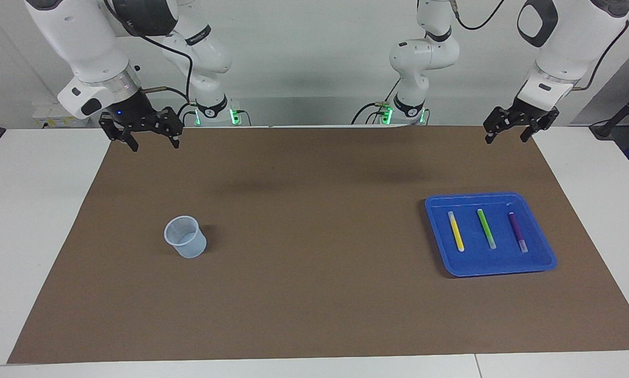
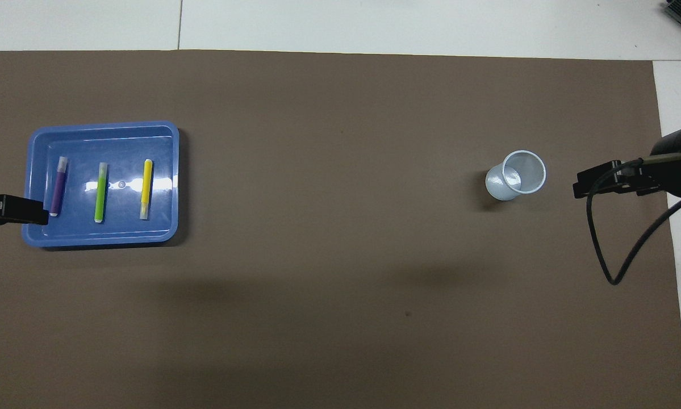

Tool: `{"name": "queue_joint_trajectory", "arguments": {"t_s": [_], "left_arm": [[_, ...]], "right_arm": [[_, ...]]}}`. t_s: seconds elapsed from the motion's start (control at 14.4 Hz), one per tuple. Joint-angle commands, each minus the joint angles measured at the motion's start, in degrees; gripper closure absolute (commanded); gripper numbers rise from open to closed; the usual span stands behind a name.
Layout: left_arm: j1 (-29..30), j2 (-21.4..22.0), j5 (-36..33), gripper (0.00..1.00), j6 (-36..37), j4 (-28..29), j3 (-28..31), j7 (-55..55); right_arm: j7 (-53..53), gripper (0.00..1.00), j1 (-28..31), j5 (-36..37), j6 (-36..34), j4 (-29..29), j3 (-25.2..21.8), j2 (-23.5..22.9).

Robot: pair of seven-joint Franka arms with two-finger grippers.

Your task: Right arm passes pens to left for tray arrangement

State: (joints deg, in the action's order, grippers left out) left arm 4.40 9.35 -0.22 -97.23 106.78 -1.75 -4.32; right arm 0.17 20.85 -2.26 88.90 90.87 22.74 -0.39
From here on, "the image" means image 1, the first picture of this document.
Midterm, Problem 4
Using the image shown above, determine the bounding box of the green pen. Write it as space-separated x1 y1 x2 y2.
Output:
476 208 497 250

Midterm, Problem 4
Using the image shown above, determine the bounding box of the purple pen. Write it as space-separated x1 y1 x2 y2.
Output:
507 212 529 254

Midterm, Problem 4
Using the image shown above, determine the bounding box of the yellow pen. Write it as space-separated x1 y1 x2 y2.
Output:
447 211 465 253

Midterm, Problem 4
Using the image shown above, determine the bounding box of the blue plastic tray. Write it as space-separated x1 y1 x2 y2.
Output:
424 192 558 277

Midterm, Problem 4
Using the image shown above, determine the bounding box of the white power strip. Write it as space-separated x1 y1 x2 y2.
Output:
32 102 92 128

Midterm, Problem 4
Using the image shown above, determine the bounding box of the clear plastic cup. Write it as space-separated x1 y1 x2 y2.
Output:
163 216 208 259

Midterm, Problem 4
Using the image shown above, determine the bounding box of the brown table mat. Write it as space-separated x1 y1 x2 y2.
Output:
7 125 629 364

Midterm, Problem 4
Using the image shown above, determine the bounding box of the black right base cable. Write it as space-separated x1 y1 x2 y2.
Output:
175 102 197 128

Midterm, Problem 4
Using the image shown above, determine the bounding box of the black base cable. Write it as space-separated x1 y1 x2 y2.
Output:
175 102 197 128
351 79 401 125

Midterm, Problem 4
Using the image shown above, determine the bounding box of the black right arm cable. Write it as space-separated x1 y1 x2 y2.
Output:
103 0 195 104

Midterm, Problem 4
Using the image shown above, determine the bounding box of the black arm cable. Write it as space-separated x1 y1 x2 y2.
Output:
450 0 629 92
103 0 195 104

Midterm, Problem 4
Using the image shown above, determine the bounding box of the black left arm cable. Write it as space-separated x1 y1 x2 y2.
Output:
450 0 629 92

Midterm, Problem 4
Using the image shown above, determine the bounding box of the black left base cable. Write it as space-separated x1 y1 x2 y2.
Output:
351 79 401 125

